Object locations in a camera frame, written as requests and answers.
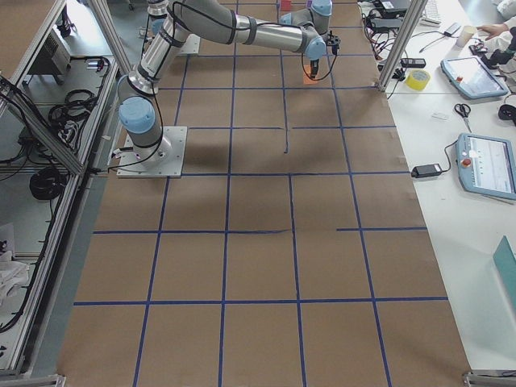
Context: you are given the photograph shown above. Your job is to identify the orange foam cube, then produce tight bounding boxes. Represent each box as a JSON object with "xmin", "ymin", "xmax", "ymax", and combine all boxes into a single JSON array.
[{"xmin": 303, "ymin": 64, "xmax": 318, "ymax": 85}]

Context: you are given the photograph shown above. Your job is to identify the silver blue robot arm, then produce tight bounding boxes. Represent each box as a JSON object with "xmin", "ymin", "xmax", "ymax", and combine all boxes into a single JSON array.
[{"xmin": 118, "ymin": 1, "xmax": 340, "ymax": 167}]

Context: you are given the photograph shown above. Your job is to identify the person hand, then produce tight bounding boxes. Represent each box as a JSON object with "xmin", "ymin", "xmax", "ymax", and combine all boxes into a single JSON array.
[{"xmin": 477, "ymin": 23, "xmax": 508, "ymax": 40}]

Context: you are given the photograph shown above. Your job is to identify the red foam cube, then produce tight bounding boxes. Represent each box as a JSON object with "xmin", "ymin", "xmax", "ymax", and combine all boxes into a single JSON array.
[{"xmin": 279, "ymin": 0, "xmax": 292, "ymax": 12}]

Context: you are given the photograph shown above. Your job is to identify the black phone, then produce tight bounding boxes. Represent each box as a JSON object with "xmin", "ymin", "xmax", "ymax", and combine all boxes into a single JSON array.
[{"xmin": 400, "ymin": 58, "xmax": 427, "ymax": 69}]

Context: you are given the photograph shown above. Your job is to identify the yellow tape roll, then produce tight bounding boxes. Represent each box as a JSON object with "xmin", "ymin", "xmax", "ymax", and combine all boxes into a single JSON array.
[{"xmin": 406, "ymin": 69, "xmax": 431, "ymax": 91}]

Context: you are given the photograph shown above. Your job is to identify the black power adapter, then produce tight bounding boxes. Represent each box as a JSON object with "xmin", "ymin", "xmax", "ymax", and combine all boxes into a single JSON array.
[{"xmin": 410, "ymin": 163, "xmax": 443, "ymax": 178}]

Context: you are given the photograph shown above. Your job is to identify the paper cup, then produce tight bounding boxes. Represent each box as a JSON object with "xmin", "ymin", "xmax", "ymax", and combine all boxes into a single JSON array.
[{"xmin": 456, "ymin": 25, "xmax": 477, "ymax": 48}]

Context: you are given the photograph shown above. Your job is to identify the far teach pendant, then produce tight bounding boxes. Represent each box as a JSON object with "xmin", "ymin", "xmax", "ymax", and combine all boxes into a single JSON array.
[{"xmin": 440, "ymin": 56, "xmax": 509, "ymax": 100}]

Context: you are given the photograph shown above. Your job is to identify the teach pendant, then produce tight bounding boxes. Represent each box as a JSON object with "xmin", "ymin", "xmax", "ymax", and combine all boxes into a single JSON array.
[
  {"xmin": 456, "ymin": 133, "xmax": 515, "ymax": 200},
  {"xmin": 440, "ymin": 56, "xmax": 509, "ymax": 100}
]

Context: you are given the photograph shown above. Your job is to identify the brown grid mat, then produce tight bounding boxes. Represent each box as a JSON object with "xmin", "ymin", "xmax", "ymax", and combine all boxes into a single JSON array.
[{"xmin": 57, "ymin": 1, "xmax": 468, "ymax": 386}]

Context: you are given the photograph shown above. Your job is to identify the near teach pendant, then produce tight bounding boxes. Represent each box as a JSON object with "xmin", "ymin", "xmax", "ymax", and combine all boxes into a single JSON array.
[{"xmin": 456, "ymin": 133, "xmax": 515, "ymax": 200}]

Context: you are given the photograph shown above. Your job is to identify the aluminium side rack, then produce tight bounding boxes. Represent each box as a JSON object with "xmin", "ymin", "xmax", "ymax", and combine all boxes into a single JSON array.
[{"xmin": 1, "ymin": 1, "xmax": 119, "ymax": 381}]

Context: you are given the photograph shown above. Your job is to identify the teal board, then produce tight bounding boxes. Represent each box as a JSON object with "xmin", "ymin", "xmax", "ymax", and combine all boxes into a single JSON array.
[{"xmin": 493, "ymin": 235, "xmax": 516, "ymax": 306}]

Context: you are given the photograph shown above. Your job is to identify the aluminium frame post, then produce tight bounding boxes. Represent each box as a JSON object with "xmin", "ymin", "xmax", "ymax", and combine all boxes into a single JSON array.
[{"xmin": 377, "ymin": 0, "xmax": 427, "ymax": 92}]

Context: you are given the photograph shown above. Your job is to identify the black handled scissors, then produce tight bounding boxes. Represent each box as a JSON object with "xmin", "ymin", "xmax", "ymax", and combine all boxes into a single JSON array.
[{"xmin": 454, "ymin": 103, "xmax": 472, "ymax": 133}]

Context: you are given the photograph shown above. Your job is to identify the coiled black cables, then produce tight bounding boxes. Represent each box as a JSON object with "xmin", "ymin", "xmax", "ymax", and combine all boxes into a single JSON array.
[{"xmin": 48, "ymin": 89, "xmax": 98, "ymax": 143}]

